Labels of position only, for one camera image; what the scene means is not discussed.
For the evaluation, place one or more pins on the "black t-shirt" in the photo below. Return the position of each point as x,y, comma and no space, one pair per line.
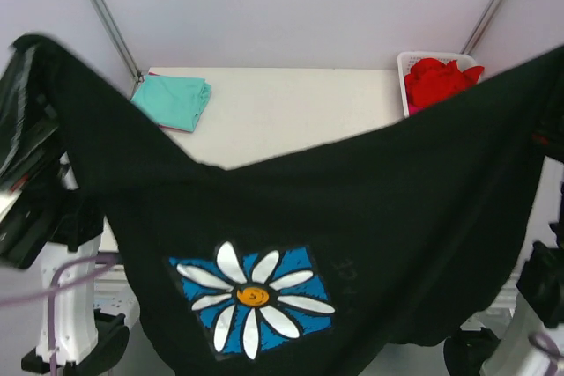
310,262

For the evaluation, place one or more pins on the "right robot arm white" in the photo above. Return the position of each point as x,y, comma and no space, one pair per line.
521,332

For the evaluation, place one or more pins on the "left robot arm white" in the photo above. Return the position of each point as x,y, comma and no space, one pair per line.
44,220

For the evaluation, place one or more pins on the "folded teal t-shirt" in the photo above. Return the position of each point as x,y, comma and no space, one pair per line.
200,92

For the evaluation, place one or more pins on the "white plastic basket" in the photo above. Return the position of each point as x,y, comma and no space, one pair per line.
406,60

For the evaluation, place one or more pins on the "red t-shirt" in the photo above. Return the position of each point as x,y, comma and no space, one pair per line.
430,81

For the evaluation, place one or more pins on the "left aluminium frame post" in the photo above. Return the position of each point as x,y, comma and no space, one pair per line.
114,33

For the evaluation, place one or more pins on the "aluminium frame post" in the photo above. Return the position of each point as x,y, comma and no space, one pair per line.
485,20
114,33

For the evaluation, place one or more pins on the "right aluminium frame post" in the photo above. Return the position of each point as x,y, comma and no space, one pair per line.
485,20

